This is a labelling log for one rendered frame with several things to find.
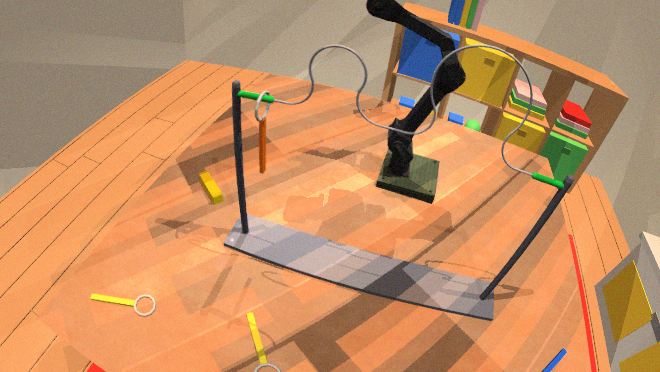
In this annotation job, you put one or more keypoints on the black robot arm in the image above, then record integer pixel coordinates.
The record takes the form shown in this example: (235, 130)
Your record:
(449, 77)

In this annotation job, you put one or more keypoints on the blue handle with white ring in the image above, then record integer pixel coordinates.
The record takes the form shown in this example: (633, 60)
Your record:
(555, 361)

